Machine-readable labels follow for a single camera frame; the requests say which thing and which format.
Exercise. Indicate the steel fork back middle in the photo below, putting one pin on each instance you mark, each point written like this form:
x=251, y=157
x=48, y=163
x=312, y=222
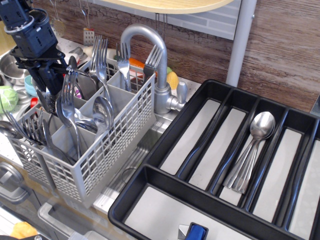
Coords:
x=123, y=63

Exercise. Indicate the steel fork front centre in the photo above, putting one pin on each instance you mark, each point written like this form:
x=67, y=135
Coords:
x=67, y=105

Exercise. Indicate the steel fork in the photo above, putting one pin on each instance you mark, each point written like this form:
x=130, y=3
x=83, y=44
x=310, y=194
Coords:
x=99, y=62
x=67, y=105
x=123, y=63

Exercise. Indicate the steel cooking pot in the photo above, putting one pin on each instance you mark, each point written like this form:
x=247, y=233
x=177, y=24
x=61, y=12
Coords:
x=10, y=71

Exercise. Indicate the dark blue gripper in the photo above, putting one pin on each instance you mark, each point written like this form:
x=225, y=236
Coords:
x=36, y=46

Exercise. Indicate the black cutlery tray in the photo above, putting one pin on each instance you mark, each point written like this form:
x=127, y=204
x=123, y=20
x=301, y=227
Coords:
x=181, y=180

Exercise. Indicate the blue object bottom edge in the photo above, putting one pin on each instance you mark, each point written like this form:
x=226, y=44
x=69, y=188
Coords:
x=193, y=231

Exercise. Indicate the yellow object bottom left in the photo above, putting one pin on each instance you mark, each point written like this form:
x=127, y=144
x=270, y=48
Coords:
x=23, y=230

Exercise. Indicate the yellow toy corn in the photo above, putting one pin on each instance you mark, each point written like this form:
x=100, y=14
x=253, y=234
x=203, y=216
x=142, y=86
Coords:
x=173, y=80

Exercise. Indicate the big steel spoon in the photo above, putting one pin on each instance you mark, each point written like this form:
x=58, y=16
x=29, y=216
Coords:
x=51, y=101

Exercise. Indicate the steel spoon centre compartment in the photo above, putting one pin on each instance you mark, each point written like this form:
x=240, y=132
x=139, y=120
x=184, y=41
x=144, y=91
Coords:
x=103, y=115

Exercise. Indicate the grey plastic cutlery basket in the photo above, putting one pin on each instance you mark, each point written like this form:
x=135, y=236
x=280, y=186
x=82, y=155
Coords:
x=102, y=157

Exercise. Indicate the teal toy bowl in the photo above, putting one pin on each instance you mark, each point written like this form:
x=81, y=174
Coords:
x=29, y=87

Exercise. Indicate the steel fork back left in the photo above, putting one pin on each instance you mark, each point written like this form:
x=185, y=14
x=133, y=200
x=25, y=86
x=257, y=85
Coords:
x=99, y=62

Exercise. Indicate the wooden shelf board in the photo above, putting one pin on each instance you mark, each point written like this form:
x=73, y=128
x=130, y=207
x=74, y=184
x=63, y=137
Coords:
x=172, y=6

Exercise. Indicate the stacked steel spoons in tray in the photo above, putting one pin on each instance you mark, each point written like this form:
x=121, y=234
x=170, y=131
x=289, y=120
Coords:
x=261, y=128

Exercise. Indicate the steel spoon far left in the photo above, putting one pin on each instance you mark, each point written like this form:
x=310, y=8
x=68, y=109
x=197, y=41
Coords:
x=8, y=130

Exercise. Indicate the black handled fork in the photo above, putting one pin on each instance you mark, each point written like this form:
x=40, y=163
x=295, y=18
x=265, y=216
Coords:
x=152, y=62

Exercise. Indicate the silver sink faucet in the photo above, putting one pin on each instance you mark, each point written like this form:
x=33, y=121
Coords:
x=164, y=101

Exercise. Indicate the green toy cabbage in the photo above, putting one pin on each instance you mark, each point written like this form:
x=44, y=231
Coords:
x=9, y=98

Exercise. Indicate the orange toy carrot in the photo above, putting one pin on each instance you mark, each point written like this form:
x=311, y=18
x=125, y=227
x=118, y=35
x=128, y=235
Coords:
x=136, y=63

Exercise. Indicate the small hanging grater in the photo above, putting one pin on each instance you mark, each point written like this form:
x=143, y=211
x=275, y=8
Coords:
x=88, y=36

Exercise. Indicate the steel forks front left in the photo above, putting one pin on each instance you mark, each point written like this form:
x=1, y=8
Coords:
x=26, y=128

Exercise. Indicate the steel spoon top left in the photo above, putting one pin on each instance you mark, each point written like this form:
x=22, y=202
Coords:
x=36, y=87

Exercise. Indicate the hanging round strainer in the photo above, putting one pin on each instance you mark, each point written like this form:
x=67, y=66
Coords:
x=58, y=27

